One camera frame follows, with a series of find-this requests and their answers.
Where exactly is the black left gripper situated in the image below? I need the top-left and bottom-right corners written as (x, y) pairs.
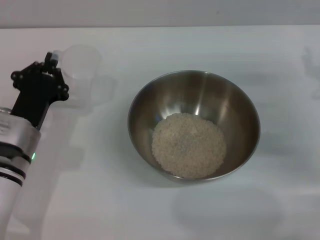
top-left (10, 51), bottom-right (70, 130)

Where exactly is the clear plastic measuring cup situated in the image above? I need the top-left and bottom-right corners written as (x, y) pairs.
top-left (51, 44), bottom-right (104, 110)

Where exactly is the white uncooked rice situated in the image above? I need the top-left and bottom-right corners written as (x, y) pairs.
top-left (151, 112), bottom-right (228, 179)

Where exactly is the stainless steel mixing bowl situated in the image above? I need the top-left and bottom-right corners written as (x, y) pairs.
top-left (127, 69), bottom-right (261, 185)

